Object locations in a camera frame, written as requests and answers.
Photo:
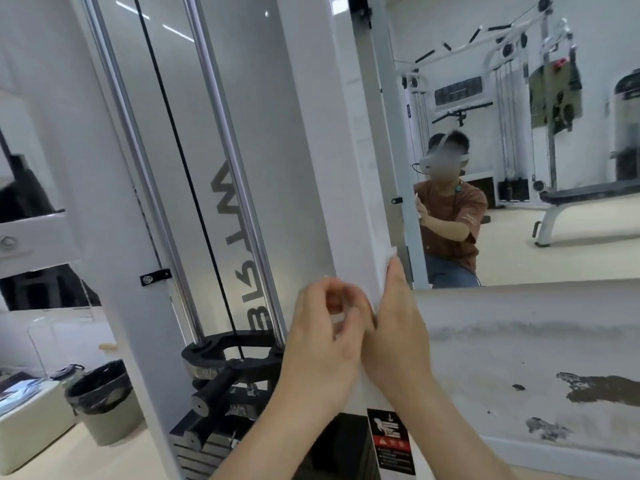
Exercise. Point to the cream white storage box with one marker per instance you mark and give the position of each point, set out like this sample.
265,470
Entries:
35,429

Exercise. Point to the white gym machine frame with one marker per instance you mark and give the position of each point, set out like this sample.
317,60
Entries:
325,144

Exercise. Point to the small wooden block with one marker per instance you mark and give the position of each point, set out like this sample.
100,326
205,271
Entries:
107,346

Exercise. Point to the dark water bottle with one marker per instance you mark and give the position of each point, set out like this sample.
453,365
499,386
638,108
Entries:
67,372

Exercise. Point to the white cleaning wipe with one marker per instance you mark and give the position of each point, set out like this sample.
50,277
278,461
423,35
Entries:
391,254

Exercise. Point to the silver blue smartphone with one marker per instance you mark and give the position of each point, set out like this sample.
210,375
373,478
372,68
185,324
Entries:
17,394

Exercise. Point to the person's right hand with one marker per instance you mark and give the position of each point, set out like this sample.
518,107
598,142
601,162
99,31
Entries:
397,339

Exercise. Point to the trash bin with black bag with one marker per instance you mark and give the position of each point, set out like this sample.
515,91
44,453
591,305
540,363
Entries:
107,409

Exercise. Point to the person's left forearm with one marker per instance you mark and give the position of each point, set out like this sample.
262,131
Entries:
280,444

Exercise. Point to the black weight stack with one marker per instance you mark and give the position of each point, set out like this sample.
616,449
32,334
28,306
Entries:
210,444

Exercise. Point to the person's right forearm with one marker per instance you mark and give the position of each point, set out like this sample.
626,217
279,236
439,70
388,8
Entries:
450,439

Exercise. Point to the person's left hand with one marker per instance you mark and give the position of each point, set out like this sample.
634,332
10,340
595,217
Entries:
315,359

